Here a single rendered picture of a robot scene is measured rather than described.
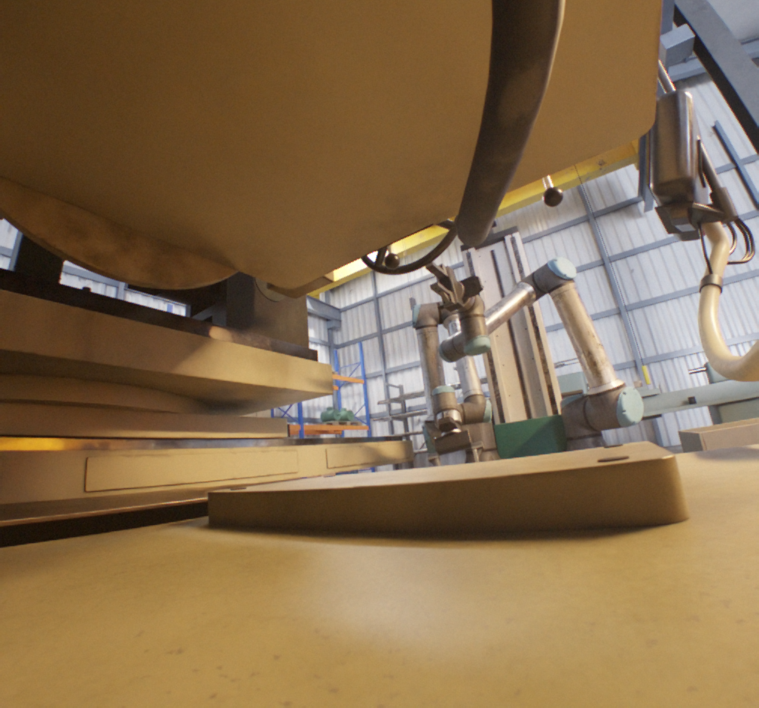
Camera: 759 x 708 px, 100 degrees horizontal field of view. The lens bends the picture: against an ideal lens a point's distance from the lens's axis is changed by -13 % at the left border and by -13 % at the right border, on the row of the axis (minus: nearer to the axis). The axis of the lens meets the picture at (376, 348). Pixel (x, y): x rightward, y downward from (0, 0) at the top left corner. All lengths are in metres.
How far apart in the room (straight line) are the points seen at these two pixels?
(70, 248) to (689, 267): 10.44
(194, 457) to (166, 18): 0.89
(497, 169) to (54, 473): 0.91
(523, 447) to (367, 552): 1.75
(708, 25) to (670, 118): 5.86
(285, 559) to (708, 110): 12.59
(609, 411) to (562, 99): 1.25
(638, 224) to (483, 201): 10.58
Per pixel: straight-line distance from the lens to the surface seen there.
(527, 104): 0.20
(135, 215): 0.71
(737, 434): 1.79
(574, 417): 1.74
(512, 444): 1.92
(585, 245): 10.67
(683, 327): 10.05
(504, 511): 0.19
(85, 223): 0.72
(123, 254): 0.72
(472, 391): 1.56
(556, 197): 0.70
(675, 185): 0.95
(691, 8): 7.10
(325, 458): 1.39
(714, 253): 1.04
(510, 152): 0.22
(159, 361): 0.85
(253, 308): 1.12
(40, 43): 0.54
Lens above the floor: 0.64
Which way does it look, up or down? 17 degrees up
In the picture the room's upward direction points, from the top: 6 degrees counter-clockwise
